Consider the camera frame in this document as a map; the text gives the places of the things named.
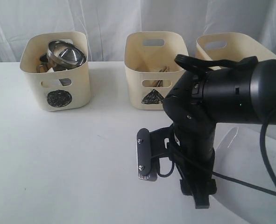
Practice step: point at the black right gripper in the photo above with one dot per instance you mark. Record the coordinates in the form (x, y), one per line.
(195, 153)

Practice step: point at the dark wooden chopstick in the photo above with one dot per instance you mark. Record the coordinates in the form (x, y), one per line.
(159, 83)

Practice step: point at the stainless steel bowl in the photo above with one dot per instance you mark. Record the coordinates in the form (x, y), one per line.
(65, 54)

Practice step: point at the steel mug with wire handle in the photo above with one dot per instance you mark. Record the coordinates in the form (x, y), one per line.
(65, 82)

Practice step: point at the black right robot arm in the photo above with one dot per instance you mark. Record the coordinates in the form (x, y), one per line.
(212, 92)

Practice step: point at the white rectangular plate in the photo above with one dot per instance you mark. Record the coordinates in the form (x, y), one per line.
(238, 156)

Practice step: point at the cream bin with triangle mark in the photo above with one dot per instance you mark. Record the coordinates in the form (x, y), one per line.
(145, 54)

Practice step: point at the cream bin with square mark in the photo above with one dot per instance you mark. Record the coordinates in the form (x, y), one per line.
(231, 46)

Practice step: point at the cream bin with circle mark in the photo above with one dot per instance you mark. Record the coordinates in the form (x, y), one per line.
(47, 90)

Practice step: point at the white background curtain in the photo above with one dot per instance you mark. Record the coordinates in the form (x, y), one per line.
(107, 23)

